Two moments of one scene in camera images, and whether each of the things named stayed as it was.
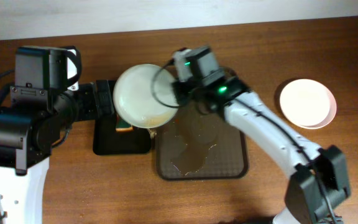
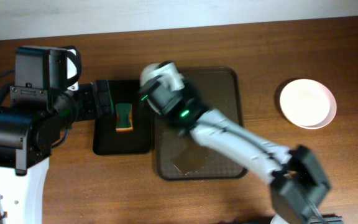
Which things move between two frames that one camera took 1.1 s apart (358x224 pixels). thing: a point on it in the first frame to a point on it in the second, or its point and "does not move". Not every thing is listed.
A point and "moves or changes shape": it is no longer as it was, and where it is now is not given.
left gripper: (103, 98) does not move
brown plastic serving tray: (198, 145) does not move
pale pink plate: (308, 103) does not move
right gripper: (183, 94) to (165, 101)
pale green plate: (144, 96) moves or changes shape
